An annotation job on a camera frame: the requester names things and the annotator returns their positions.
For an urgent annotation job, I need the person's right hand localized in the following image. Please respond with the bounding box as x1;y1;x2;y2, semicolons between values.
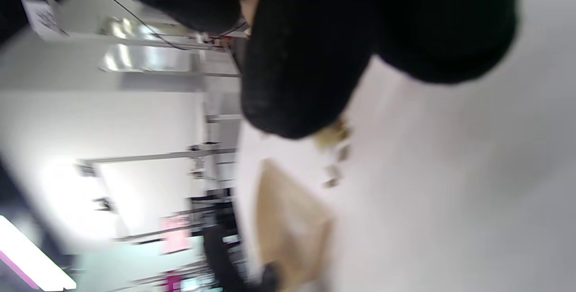
90;0;519;140

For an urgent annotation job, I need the beige plastic dustpan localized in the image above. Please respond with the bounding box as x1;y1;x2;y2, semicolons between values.
256;159;334;292

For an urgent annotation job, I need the white table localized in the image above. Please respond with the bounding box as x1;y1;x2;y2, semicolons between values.
234;0;576;292

